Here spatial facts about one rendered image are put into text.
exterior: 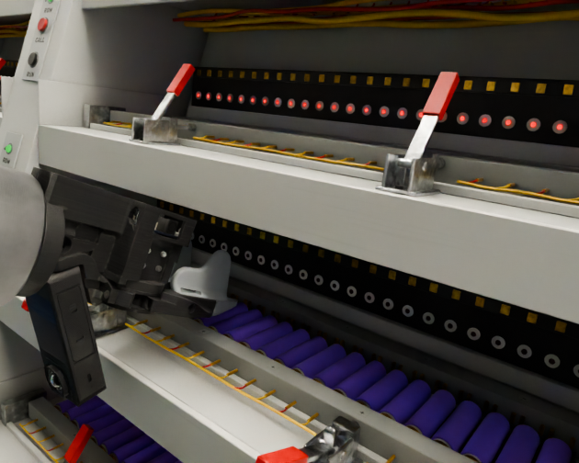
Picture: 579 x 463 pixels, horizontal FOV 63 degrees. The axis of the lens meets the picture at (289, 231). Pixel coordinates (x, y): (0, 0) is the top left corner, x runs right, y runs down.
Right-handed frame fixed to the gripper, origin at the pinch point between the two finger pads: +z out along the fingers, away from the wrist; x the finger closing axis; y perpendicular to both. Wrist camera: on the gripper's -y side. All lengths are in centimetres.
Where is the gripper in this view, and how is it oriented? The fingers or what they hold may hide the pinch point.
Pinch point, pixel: (212, 302)
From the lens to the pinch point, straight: 48.4
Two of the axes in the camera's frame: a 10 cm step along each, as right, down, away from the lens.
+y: 3.1, -9.5, 0.5
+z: 5.6, 2.2, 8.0
